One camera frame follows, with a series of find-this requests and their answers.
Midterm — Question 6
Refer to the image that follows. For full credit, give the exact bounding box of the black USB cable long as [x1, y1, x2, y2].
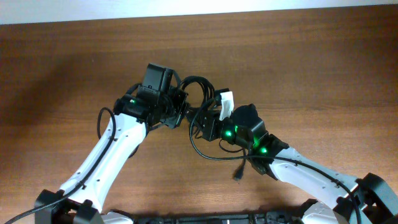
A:
[180, 76, 247, 181]

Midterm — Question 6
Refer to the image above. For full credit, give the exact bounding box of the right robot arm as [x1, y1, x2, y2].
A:
[190, 101, 397, 223]

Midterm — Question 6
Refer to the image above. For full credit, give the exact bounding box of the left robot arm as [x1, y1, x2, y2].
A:
[34, 63, 187, 223]

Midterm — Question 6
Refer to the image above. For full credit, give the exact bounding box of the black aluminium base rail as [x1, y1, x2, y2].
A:
[102, 205, 312, 224]

